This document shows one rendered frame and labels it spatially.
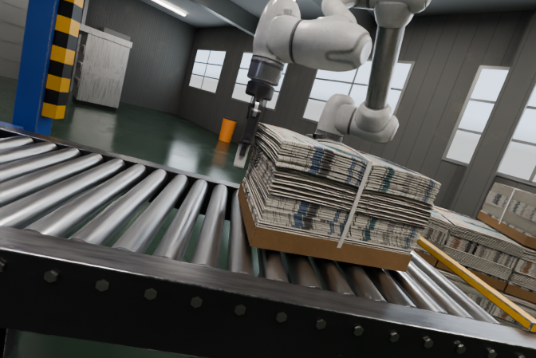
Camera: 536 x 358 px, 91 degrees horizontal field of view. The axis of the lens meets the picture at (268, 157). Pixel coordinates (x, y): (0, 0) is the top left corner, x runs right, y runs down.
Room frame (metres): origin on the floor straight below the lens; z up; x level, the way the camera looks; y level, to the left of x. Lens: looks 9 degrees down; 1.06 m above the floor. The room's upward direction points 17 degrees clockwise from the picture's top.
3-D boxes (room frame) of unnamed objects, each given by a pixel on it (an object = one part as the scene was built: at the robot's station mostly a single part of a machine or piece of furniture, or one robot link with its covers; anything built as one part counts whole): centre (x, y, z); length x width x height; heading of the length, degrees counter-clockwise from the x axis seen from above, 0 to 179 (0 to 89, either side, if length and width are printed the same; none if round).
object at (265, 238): (0.64, -0.06, 0.83); 0.29 x 0.16 x 0.04; 14
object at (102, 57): (6.71, 4.78, 0.87); 1.35 x 1.08 x 1.74; 43
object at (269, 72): (0.73, 0.07, 1.16); 0.09 x 0.09 x 0.06
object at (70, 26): (0.94, 0.80, 1.05); 0.05 x 0.05 x 0.45; 9
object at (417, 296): (0.69, -0.37, 0.77); 0.47 x 0.05 x 0.05; 9
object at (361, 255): (0.70, -0.27, 0.83); 0.29 x 0.16 x 0.04; 14
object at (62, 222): (0.58, 0.34, 0.77); 0.47 x 0.05 x 0.05; 9
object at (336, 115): (1.50, -0.30, 1.17); 0.18 x 0.16 x 0.22; 62
